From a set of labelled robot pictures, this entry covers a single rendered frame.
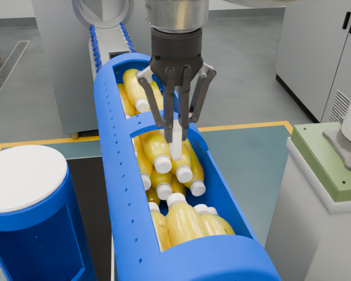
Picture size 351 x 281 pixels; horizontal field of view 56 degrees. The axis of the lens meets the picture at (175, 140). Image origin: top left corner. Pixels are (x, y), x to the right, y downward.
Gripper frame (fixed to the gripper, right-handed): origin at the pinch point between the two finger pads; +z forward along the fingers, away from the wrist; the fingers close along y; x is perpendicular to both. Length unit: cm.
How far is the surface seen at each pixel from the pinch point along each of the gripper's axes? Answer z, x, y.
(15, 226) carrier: 35, -20, 38
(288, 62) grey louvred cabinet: 93, -233, -178
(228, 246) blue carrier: 9.9, 16.7, -4.5
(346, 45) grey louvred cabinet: 48, -152, -168
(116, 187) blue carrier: 15.4, -7.1, 11.1
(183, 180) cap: 21.7, -12.6, -5.5
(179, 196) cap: 14.6, -0.5, -1.0
